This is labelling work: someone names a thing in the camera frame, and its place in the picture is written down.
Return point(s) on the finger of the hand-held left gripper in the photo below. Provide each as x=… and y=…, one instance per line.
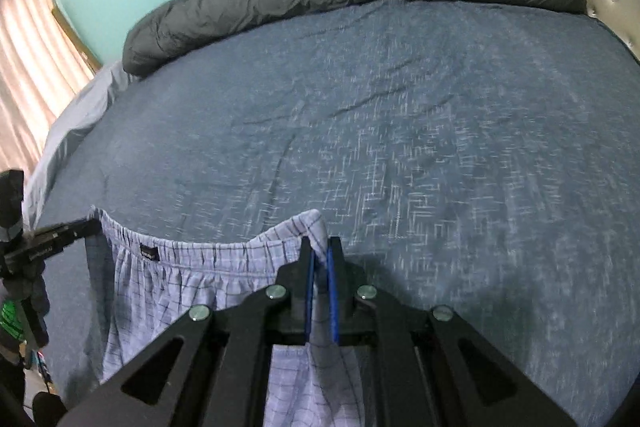
x=65, y=234

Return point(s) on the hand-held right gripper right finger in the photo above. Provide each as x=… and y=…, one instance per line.
x=332, y=302

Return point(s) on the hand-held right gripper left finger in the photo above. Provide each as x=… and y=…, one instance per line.
x=310, y=297

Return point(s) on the blue plaid boxer shorts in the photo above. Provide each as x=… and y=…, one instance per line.
x=165, y=287

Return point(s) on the person's left hand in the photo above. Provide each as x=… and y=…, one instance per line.
x=10, y=319

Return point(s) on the light grey blanket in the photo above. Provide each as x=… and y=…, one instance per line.
x=80, y=117

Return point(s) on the pink curtain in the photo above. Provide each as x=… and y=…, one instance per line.
x=30, y=72

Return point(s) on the wooden window frame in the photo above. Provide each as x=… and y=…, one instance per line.
x=75, y=37

